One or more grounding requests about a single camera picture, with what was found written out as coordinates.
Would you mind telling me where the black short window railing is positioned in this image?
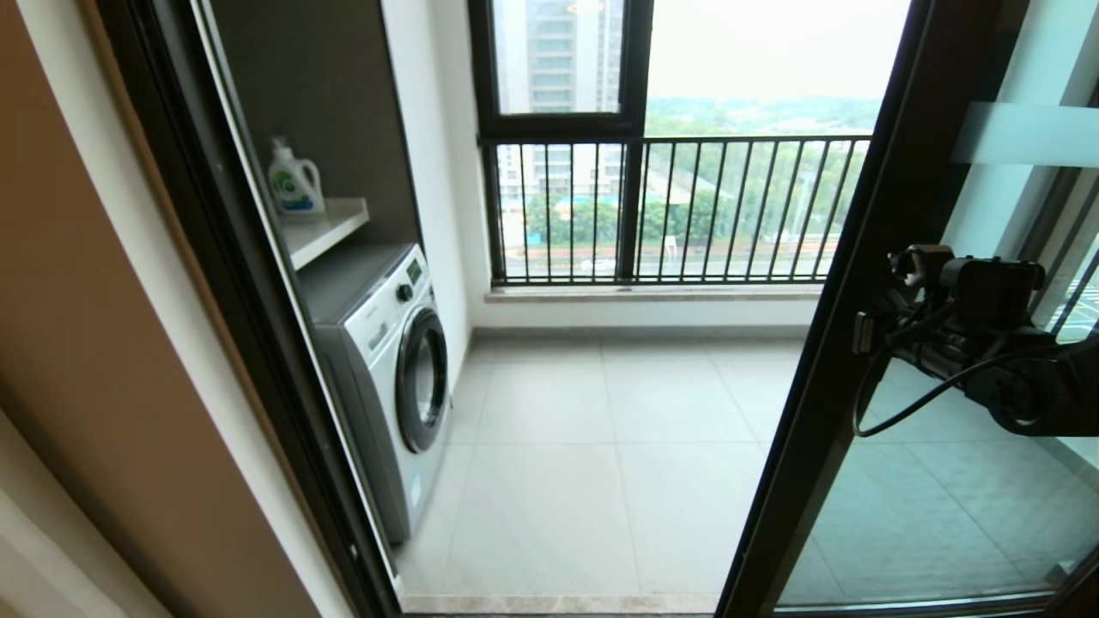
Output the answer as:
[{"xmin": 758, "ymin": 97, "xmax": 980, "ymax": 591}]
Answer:
[{"xmin": 1017, "ymin": 167, "xmax": 1099, "ymax": 344}]

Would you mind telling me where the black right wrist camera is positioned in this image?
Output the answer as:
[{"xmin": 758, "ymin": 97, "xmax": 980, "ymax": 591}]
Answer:
[{"xmin": 887, "ymin": 244, "xmax": 1048, "ymax": 329}]

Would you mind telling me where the white detergent bottle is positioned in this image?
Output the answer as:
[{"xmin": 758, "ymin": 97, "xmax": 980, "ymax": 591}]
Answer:
[{"xmin": 266, "ymin": 137, "xmax": 327, "ymax": 215}]

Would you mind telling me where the white stone shelf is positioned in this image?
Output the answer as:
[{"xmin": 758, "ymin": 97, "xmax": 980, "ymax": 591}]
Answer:
[{"xmin": 282, "ymin": 199, "xmax": 372, "ymax": 272}]

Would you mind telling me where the glass door with printed characters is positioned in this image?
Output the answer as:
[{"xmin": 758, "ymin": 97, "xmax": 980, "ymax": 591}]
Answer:
[{"xmin": 717, "ymin": 0, "xmax": 1099, "ymax": 618}]

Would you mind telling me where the silver front-load washing machine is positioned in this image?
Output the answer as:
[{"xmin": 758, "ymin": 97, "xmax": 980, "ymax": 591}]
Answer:
[{"xmin": 301, "ymin": 243, "xmax": 453, "ymax": 548}]

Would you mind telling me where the long grey stone window sill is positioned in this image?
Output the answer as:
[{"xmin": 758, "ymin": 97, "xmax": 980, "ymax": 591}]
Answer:
[{"xmin": 483, "ymin": 283, "xmax": 825, "ymax": 306}]

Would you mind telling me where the black sliding door frame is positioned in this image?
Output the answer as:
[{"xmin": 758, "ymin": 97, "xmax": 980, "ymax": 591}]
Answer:
[{"xmin": 777, "ymin": 0, "xmax": 1099, "ymax": 618}]

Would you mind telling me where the black long window railing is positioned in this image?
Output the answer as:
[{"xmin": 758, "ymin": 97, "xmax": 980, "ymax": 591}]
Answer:
[{"xmin": 479, "ymin": 135, "xmax": 873, "ymax": 286}]

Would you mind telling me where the black right camera cable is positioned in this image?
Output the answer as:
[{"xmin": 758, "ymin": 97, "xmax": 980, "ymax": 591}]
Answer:
[{"xmin": 850, "ymin": 342, "xmax": 1070, "ymax": 439}]

